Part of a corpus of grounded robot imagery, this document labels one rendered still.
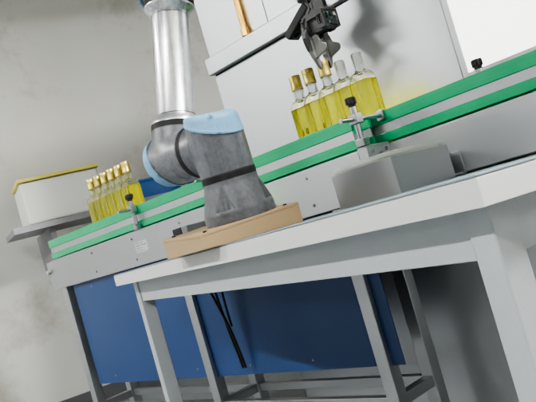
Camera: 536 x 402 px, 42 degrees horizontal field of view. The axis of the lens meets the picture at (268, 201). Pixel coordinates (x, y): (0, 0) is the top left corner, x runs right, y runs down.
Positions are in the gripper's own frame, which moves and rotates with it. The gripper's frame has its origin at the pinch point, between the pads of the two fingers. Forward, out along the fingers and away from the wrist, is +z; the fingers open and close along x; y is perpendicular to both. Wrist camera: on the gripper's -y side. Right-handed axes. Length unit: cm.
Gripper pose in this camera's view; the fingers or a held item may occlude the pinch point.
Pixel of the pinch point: (323, 65)
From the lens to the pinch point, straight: 200.9
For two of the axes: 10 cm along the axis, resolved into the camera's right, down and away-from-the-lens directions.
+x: 6.9, -1.7, 7.0
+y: 6.6, -2.3, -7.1
